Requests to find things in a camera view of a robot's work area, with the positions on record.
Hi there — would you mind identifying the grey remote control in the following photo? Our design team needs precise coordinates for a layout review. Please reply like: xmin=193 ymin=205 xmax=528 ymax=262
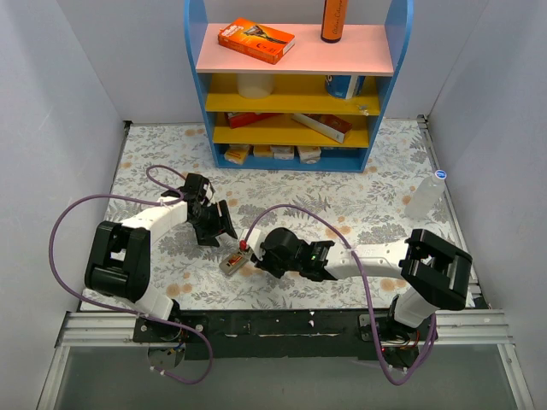
xmin=219 ymin=250 xmax=252 ymax=277

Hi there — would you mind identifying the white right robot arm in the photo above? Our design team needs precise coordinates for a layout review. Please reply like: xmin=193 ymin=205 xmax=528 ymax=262
xmin=244 ymin=227 xmax=473 ymax=340

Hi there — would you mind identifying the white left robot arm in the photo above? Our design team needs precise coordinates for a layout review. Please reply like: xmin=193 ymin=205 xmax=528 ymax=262
xmin=85 ymin=173 xmax=237 ymax=342

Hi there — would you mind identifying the red yellow battery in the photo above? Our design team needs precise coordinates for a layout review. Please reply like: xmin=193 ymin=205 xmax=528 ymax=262
xmin=226 ymin=255 xmax=243 ymax=267

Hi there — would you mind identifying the yellow soap box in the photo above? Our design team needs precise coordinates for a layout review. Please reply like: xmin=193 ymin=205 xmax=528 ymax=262
xmin=224 ymin=144 xmax=250 ymax=165

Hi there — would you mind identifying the floral tablecloth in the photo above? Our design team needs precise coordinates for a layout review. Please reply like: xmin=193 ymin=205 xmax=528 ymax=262
xmin=104 ymin=120 xmax=460 ymax=310

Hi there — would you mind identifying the red box left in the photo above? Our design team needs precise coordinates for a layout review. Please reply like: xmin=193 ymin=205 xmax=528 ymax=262
xmin=225 ymin=112 xmax=280 ymax=129

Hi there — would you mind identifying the white soap box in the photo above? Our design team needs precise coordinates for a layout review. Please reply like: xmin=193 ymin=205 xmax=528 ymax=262
xmin=297 ymin=146 xmax=321 ymax=164

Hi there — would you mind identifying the white cup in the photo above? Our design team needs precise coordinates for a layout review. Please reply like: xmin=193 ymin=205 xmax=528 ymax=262
xmin=236 ymin=73 xmax=275 ymax=99

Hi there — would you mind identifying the red white long box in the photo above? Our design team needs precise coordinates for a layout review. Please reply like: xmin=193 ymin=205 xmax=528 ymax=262
xmin=291 ymin=113 xmax=353 ymax=144

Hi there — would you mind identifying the blue shelf unit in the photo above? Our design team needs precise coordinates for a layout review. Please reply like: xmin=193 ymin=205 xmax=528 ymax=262
xmin=184 ymin=1 xmax=415 ymax=173

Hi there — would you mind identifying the clear plastic water bottle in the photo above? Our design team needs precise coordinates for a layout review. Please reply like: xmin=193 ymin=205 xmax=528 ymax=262
xmin=404 ymin=170 xmax=447 ymax=220

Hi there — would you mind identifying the blue white can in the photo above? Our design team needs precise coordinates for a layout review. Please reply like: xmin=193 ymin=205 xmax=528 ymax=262
xmin=325 ymin=75 xmax=366 ymax=100

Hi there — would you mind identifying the orange razor box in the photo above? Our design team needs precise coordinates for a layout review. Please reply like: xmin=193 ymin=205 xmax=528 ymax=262
xmin=217 ymin=18 xmax=295 ymax=65

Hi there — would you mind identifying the orange bottle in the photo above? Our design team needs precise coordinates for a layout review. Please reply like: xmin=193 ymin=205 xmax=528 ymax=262
xmin=321 ymin=0 xmax=348 ymax=43

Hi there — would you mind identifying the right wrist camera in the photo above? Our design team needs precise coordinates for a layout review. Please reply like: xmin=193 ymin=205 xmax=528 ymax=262
xmin=239 ymin=228 xmax=266 ymax=261

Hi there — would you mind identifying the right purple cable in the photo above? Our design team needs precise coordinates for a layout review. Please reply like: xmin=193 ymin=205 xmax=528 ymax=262
xmin=245 ymin=203 xmax=438 ymax=387

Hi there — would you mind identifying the purple cable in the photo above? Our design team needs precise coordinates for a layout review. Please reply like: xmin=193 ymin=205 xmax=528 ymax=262
xmin=47 ymin=164 xmax=215 ymax=385
xmin=245 ymin=203 xmax=438 ymax=387

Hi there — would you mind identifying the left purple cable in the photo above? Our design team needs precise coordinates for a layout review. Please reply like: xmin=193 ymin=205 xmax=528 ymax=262
xmin=47 ymin=164 xmax=215 ymax=385

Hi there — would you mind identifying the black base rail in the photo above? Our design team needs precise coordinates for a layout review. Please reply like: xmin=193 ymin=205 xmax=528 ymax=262
xmin=132 ymin=308 xmax=432 ymax=368

